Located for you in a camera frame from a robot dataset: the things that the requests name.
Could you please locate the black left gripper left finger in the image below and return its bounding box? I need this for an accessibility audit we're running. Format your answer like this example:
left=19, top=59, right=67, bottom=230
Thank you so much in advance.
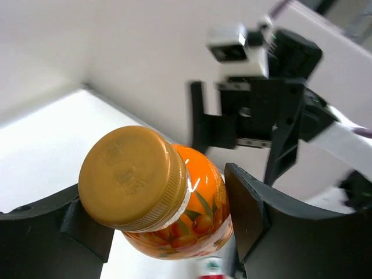
left=1, top=185, right=114, bottom=278

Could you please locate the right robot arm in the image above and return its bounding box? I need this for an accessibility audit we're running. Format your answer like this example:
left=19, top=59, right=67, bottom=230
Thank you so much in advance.
left=189, top=26, right=371, bottom=210

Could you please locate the orange juice bottle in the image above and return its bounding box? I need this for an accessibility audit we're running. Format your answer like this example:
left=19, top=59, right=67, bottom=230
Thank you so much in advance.
left=78, top=126, right=233, bottom=260

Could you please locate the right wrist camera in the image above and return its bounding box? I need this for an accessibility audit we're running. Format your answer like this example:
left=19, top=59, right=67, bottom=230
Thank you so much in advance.
left=206, top=24, right=269, bottom=80

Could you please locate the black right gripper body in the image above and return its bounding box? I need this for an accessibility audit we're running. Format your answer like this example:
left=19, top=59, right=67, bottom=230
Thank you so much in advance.
left=216, top=77, right=305, bottom=148

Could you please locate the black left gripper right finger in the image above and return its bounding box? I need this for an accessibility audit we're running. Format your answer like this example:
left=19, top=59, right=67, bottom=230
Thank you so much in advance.
left=225, top=163, right=371, bottom=278

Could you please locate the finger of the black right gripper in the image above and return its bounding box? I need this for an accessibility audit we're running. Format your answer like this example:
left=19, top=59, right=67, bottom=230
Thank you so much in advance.
left=190, top=81, right=241, bottom=150
left=264, top=87, right=304, bottom=186

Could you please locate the red cap clear bottle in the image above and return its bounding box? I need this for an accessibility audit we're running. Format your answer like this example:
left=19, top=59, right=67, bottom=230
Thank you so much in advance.
left=196, top=256, right=230, bottom=279

